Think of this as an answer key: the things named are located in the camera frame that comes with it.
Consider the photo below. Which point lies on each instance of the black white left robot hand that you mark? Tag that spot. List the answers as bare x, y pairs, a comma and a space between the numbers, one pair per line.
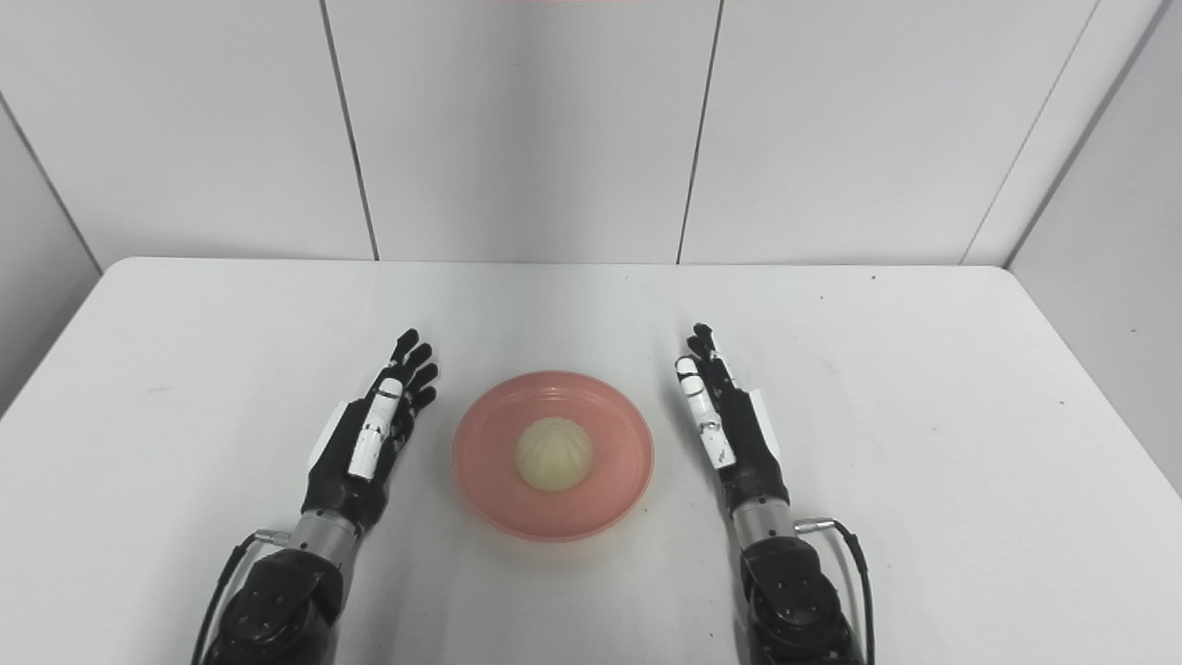
346, 485

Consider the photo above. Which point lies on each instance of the cream steamed bun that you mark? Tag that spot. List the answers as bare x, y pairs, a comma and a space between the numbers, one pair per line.
554, 453

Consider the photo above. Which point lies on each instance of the pink round plate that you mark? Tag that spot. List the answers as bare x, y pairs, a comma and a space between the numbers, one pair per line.
489, 480

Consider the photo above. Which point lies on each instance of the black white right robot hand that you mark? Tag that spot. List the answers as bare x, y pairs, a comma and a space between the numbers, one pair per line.
753, 453

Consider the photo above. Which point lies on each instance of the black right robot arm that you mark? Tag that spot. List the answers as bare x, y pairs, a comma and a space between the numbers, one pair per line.
794, 600

